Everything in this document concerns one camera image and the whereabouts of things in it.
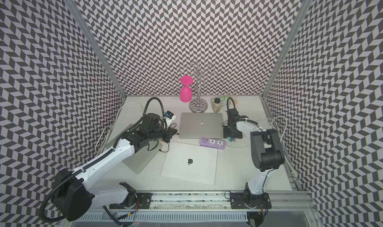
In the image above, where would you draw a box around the white power cord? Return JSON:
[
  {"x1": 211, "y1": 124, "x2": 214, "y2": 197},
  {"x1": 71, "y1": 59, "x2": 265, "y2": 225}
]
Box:
[
  {"x1": 95, "y1": 101, "x2": 147, "y2": 150},
  {"x1": 254, "y1": 115, "x2": 298, "y2": 178}
]

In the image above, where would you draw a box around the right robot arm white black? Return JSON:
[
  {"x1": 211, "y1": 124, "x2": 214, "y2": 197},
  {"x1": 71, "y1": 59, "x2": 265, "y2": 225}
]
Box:
[{"x1": 222, "y1": 97, "x2": 285, "y2": 212}]

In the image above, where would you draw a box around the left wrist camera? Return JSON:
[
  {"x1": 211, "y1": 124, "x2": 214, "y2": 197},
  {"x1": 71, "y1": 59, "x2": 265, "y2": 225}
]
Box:
[{"x1": 165, "y1": 110, "x2": 176, "y2": 127}]

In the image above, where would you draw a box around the white closed laptop front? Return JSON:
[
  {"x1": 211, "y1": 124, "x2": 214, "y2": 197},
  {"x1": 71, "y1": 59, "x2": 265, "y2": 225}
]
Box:
[{"x1": 161, "y1": 142, "x2": 218, "y2": 186}]

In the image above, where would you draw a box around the spice jar black lid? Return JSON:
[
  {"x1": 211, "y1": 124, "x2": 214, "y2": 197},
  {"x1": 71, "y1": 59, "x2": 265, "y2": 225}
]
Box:
[{"x1": 212, "y1": 97, "x2": 221, "y2": 113}]

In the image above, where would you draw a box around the grey closed laptop centre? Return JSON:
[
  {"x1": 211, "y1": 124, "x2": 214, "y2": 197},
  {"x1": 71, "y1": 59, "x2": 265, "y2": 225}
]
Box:
[{"x1": 179, "y1": 112, "x2": 223, "y2": 139}]

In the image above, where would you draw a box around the pink plastic wine glass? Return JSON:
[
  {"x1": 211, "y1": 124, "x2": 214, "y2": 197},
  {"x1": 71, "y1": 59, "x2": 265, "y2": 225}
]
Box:
[{"x1": 180, "y1": 75, "x2": 193, "y2": 102}]

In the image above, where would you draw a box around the chrome glass holder stand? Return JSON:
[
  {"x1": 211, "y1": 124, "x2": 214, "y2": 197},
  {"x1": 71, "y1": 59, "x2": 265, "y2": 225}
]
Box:
[{"x1": 178, "y1": 62, "x2": 216, "y2": 113}]

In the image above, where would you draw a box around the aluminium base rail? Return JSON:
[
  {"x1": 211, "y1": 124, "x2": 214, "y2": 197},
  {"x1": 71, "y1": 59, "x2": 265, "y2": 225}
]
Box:
[{"x1": 61, "y1": 190, "x2": 318, "y2": 213}]

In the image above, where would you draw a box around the purple power strip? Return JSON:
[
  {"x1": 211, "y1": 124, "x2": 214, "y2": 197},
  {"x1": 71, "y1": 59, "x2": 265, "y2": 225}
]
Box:
[{"x1": 199, "y1": 137, "x2": 226, "y2": 150}]

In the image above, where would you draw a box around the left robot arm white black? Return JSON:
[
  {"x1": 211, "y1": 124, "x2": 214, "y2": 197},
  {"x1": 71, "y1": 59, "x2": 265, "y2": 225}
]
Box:
[{"x1": 38, "y1": 108, "x2": 177, "y2": 224}]

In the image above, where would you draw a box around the silver closed laptop left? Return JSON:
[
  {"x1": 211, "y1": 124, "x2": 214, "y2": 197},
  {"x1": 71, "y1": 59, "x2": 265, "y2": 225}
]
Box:
[{"x1": 106, "y1": 124, "x2": 163, "y2": 174}]

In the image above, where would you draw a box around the green snack packet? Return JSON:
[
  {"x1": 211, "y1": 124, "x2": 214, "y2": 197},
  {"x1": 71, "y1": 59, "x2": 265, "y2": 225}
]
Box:
[{"x1": 210, "y1": 96, "x2": 237, "y2": 105}]

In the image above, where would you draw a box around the white power cord left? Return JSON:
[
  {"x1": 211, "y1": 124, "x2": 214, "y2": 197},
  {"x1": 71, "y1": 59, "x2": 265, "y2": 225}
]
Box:
[{"x1": 95, "y1": 101, "x2": 147, "y2": 150}]

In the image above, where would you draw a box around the black charger cable left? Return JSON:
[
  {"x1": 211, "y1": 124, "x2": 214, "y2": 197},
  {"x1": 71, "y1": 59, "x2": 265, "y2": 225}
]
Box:
[{"x1": 148, "y1": 138, "x2": 171, "y2": 153}]

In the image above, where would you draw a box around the white power cord right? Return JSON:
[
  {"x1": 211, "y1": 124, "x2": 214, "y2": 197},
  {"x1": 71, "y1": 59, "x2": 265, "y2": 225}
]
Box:
[{"x1": 254, "y1": 115, "x2": 298, "y2": 178}]

